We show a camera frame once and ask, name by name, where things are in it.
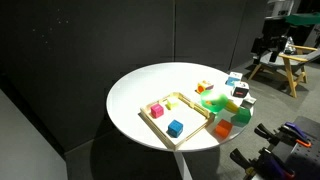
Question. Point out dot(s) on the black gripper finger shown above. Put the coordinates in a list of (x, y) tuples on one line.
[(278, 49), (259, 46)]

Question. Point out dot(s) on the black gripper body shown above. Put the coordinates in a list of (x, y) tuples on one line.
[(275, 29)]

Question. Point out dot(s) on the colourful house picture block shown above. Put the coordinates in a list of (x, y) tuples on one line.
[(204, 86)]

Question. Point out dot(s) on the grey block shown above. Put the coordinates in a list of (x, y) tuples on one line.
[(248, 103)]

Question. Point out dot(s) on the green block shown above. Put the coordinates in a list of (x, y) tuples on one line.
[(241, 116)]

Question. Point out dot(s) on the orange block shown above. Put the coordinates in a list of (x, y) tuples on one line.
[(223, 128)]

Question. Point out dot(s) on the wooden tray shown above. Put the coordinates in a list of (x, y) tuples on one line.
[(186, 116)]

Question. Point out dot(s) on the yellow-green block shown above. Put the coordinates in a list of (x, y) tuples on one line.
[(172, 103)]

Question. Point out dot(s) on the blue block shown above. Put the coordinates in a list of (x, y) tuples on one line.
[(175, 128)]

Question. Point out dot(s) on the pink block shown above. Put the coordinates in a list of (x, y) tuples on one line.
[(157, 111)]

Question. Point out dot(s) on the crinkled plastic bag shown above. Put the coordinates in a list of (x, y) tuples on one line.
[(289, 46)]

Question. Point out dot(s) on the wooden armchair grey seat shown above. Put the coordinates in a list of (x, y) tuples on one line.
[(293, 66)]

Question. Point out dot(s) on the animal print cube triangle side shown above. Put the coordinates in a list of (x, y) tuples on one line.
[(233, 78)]

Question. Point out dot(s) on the animal print cube checkered side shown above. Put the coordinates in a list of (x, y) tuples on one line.
[(240, 89)]

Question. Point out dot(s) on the translucent green plastic bowl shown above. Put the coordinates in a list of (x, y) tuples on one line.
[(215, 100)]

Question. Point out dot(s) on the black perforated mounting board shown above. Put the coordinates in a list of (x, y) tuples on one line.
[(308, 156)]

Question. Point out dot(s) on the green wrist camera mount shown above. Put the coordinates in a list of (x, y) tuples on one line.
[(301, 18)]

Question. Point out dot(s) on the white table pedestal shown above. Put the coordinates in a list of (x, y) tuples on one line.
[(182, 166)]

